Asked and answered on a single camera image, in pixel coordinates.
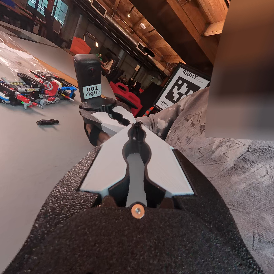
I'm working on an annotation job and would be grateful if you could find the orange plastic bin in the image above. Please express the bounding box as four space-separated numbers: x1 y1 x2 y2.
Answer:
70 36 92 55

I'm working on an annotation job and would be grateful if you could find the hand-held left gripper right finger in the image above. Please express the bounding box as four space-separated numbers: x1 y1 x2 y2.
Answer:
138 125 195 198

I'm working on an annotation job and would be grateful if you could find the black white marker board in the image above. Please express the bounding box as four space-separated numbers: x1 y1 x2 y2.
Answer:
153 62 211 112

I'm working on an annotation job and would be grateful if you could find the small black brick pin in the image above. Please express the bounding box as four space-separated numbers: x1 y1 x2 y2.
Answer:
131 122 143 150

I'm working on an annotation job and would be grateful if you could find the toy brick car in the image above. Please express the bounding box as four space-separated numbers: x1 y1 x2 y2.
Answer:
0 69 77 109

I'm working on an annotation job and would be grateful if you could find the grey desk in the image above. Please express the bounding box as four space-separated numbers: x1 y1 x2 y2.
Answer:
0 21 148 272

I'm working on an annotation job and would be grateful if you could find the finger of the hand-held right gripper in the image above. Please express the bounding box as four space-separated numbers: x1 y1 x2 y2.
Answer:
91 113 127 136
109 105 137 127

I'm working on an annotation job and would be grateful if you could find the black angled brick connector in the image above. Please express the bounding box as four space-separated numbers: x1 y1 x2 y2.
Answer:
36 119 59 126

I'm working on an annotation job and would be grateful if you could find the silver ventilation duct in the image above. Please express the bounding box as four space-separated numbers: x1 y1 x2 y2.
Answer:
81 0 169 71

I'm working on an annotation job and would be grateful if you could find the person's right forearm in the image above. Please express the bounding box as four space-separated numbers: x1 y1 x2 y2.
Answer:
135 87 210 150

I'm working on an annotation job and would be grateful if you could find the clear plastic bag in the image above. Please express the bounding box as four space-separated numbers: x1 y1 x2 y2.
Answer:
0 30 46 71

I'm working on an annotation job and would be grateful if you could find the person's grey printed sweatshirt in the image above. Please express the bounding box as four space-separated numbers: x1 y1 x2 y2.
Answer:
165 137 274 274

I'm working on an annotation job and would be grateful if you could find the window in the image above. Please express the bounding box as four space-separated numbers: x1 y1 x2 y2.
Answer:
28 0 69 26

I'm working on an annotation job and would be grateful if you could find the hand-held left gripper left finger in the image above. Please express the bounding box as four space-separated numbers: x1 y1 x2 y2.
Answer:
80 125 138 198

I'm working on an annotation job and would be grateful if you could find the person's right hand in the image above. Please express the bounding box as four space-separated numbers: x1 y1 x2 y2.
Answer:
96 131 111 146

